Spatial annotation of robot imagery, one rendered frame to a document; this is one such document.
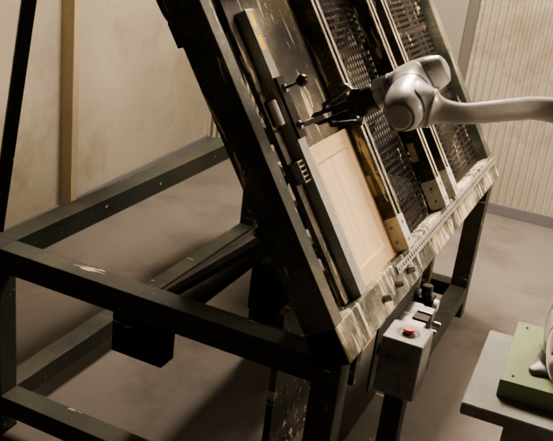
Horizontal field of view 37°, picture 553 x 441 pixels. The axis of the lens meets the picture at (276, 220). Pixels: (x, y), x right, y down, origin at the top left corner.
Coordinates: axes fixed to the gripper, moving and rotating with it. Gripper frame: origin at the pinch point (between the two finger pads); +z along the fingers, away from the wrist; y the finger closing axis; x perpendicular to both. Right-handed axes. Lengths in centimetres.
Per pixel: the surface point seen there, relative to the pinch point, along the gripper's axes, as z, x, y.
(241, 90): 10.6, -15.1, -15.6
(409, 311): 13, 39, 75
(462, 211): 10, 126, 65
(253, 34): 12.1, 7.5, -30.4
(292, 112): 10.6, 9.1, -4.3
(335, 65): 9, 50, -13
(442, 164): 9, 119, 42
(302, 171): 12.8, 4.6, 13.2
